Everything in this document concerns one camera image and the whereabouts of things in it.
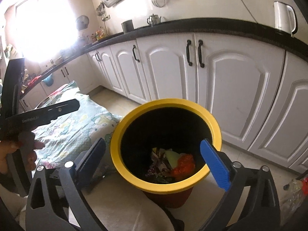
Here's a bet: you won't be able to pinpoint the black kitchen countertop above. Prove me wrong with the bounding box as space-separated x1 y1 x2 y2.
20 18 307 98

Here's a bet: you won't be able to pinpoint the black kettle power cable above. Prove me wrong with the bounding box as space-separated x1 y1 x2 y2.
226 0 258 24

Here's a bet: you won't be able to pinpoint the light blue cartoon blanket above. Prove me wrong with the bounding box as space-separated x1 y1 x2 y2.
33 81 122 171

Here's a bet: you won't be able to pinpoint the small steel teapot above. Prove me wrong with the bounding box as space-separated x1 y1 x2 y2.
147 14 161 26

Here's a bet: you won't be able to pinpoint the yellow rimmed trash bin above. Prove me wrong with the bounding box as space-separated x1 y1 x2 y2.
110 98 222 209

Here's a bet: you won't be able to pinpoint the round wall fan vent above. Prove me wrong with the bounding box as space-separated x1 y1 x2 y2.
76 15 89 31

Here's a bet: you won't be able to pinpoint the red trash in bin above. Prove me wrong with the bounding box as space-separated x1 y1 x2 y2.
145 147 196 184

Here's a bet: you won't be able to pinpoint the white lower cabinets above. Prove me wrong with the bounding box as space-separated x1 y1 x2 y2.
23 33 307 173

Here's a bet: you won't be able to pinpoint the white electric kettle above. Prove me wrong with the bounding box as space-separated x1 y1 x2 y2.
274 1 298 35

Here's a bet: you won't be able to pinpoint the condiment bottles on counter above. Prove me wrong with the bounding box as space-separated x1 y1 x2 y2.
91 27 108 42

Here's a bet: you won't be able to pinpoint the blue hanging basket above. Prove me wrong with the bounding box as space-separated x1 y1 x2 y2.
42 74 54 87

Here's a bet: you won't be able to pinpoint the person's left hand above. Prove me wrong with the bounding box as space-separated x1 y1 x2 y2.
1 140 45 175

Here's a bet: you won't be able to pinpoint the dark metal cup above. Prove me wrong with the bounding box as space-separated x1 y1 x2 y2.
121 20 135 34

